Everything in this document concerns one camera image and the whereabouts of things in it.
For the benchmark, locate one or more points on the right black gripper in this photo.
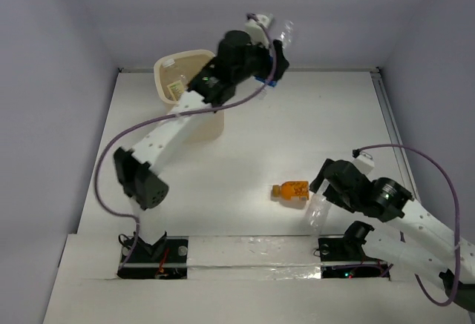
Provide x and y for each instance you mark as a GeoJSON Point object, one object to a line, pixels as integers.
{"type": "Point", "coordinates": [332, 196]}

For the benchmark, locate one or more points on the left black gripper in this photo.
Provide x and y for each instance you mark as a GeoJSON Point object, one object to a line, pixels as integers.
{"type": "Point", "coordinates": [273, 61]}

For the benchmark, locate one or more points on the crushed clear bottle white cap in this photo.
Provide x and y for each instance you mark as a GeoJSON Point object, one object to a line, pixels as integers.
{"type": "Point", "coordinates": [317, 212]}

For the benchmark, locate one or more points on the clear bottle blue label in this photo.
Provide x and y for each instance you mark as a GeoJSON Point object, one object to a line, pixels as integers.
{"type": "Point", "coordinates": [265, 77]}

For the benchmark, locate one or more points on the large bottle yellow label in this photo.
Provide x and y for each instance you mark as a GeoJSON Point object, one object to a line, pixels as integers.
{"type": "Point", "coordinates": [175, 79]}

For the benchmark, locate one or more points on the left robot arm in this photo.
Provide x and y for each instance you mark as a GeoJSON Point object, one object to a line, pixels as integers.
{"type": "Point", "coordinates": [209, 91]}

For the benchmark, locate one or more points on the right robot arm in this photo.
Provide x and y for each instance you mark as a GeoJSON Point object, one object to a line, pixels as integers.
{"type": "Point", "coordinates": [439, 255]}

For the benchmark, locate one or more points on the orange juice bottle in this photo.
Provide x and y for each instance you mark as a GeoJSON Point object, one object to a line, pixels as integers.
{"type": "Point", "coordinates": [291, 191]}

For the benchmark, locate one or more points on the silver foil tape strip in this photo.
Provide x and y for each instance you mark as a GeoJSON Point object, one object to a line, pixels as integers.
{"type": "Point", "coordinates": [253, 258]}

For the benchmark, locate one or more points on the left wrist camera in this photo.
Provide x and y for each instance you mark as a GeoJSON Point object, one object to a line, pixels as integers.
{"type": "Point", "coordinates": [254, 28]}

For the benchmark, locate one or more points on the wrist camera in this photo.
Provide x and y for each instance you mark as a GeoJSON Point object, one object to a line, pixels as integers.
{"type": "Point", "coordinates": [363, 161]}
{"type": "Point", "coordinates": [254, 28]}

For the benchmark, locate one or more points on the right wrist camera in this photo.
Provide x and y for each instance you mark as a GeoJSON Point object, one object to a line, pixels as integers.
{"type": "Point", "coordinates": [363, 161]}

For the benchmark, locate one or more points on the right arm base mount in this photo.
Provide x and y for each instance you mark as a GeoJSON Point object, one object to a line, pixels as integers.
{"type": "Point", "coordinates": [343, 257]}

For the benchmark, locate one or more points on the aluminium table edge rail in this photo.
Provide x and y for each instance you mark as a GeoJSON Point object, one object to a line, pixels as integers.
{"type": "Point", "coordinates": [394, 136]}

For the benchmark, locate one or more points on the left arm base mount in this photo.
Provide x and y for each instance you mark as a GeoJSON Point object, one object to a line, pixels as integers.
{"type": "Point", "coordinates": [166, 259]}

